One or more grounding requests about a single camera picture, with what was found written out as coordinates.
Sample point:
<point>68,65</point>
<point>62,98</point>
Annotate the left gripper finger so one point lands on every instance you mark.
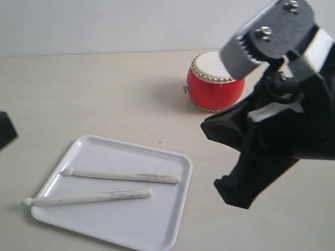
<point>8,132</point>

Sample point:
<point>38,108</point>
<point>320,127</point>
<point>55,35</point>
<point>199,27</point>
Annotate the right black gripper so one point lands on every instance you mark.
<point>282,121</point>

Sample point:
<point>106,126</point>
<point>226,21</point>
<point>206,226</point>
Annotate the white wooden drumstick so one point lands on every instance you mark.
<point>144,177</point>
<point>71,199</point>

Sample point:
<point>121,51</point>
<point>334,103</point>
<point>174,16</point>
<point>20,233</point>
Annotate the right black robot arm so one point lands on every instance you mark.
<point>289,116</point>

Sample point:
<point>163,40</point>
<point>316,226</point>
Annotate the small red drum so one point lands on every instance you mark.
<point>209,84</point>

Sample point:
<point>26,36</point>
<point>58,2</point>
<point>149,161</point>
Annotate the white plastic tray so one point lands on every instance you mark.
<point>140,224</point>

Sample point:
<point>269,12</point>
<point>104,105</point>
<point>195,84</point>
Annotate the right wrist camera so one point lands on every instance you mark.
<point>272,34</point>

